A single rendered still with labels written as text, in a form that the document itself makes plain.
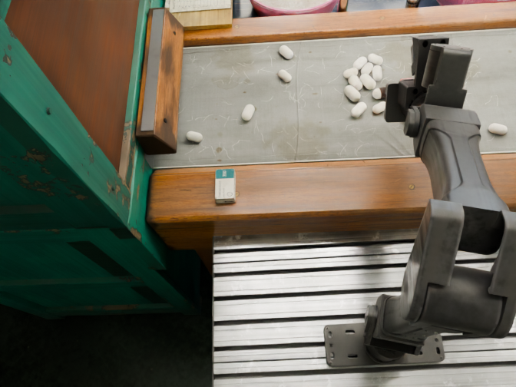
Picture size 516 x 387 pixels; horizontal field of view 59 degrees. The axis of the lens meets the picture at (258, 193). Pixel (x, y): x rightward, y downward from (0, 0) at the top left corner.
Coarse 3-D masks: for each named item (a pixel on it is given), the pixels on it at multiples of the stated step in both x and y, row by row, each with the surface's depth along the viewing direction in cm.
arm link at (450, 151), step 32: (448, 128) 55; (448, 160) 49; (480, 160) 50; (448, 192) 44; (480, 192) 44; (448, 224) 41; (480, 224) 43; (512, 224) 40; (416, 256) 44; (448, 256) 41; (512, 256) 40; (416, 288) 42; (512, 288) 41; (416, 320) 44; (512, 320) 41
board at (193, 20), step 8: (232, 0) 102; (168, 8) 101; (224, 8) 100; (232, 8) 101; (176, 16) 100; (184, 16) 100; (192, 16) 100; (200, 16) 100; (208, 16) 99; (216, 16) 99; (224, 16) 99; (232, 16) 100; (184, 24) 99; (192, 24) 99; (200, 24) 99; (208, 24) 99; (216, 24) 98; (224, 24) 98; (232, 24) 99
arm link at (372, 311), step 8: (368, 312) 70; (376, 312) 69; (368, 320) 69; (376, 320) 68; (368, 328) 70; (368, 336) 70; (368, 344) 71; (376, 344) 71; (384, 344) 71; (392, 344) 71; (400, 344) 71; (408, 352) 71; (416, 352) 70
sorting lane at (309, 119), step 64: (192, 64) 99; (256, 64) 98; (320, 64) 97; (384, 64) 96; (512, 64) 94; (192, 128) 92; (256, 128) 91; (320, 128) 90; (384, 128) 89; (512, 128) 88
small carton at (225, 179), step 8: (216, 176) 82; (224, 176) 82; (232, 176) 82; (216, 184) 82; (224, 184) 82; (232, 184) 81; (216, 192) 81; (224, 192) 81; (232, 192) 81; (216, 200) 81; (224, 200) 81; (232, 200) 81
